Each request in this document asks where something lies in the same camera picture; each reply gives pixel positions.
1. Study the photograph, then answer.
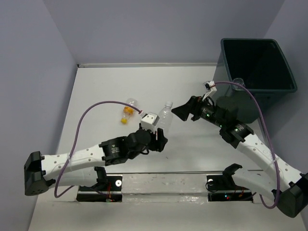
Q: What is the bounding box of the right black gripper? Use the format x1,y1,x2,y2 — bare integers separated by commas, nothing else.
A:
171,94,225,128

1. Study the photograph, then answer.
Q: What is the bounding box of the clear crushed bottle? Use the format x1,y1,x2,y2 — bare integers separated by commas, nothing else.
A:
156,102,173,137

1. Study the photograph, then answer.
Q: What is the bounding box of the clear long bottle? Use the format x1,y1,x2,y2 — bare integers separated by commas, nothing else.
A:
232,78,245,87

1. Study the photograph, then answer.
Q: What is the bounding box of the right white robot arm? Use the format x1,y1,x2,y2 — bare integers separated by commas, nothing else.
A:
172,96,308,218

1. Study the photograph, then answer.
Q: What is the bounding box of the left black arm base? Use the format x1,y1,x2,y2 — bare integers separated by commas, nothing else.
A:
76,167,123,203

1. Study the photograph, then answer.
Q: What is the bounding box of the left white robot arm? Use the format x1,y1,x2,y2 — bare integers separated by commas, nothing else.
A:
24,128,168,196

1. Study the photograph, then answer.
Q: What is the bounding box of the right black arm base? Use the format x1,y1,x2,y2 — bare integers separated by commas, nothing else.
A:
205,164,256,202

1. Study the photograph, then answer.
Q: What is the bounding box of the dark green plastic bin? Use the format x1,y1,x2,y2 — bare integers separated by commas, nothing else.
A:
209,38,298,124

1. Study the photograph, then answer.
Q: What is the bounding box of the clear bottle orange label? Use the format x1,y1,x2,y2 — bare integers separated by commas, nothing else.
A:
120,98,138,125

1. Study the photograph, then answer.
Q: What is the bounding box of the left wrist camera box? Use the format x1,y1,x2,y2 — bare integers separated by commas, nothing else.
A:
141,113,159,134

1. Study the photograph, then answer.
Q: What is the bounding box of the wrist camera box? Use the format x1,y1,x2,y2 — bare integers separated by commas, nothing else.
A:
141,113,159,134
203,81,217,97

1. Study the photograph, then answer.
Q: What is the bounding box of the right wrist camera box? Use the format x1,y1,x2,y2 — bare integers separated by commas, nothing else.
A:
203,81,217,97

